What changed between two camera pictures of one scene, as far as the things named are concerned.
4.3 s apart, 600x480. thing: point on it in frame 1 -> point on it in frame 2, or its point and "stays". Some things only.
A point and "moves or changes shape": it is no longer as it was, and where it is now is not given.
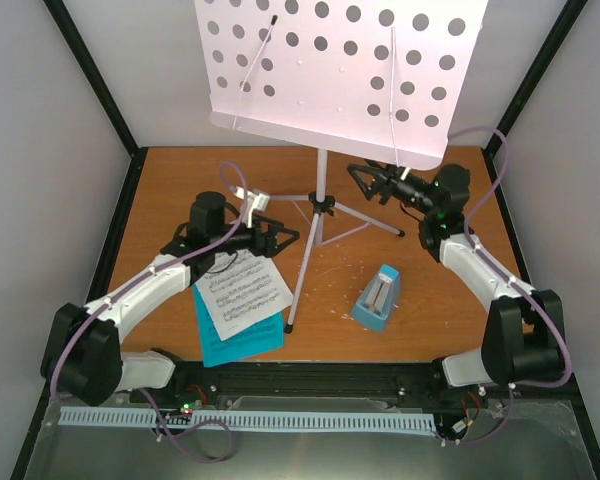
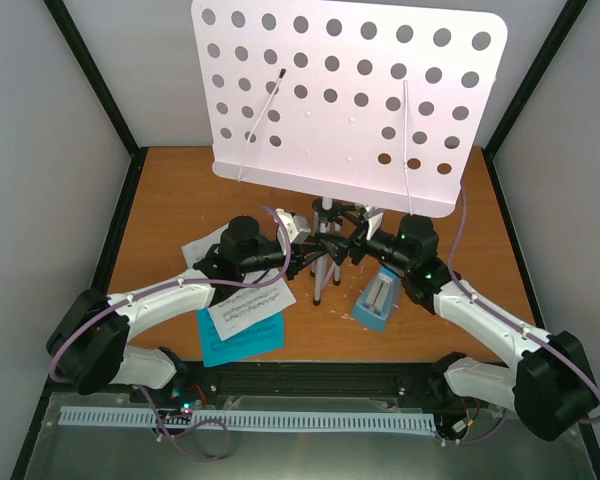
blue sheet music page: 262,337 stays
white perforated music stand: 378,79 moves or changes shape
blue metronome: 378,300 stays
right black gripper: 386,179 -> 361,225
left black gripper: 269,248 -> 296,258
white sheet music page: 242,289 stays
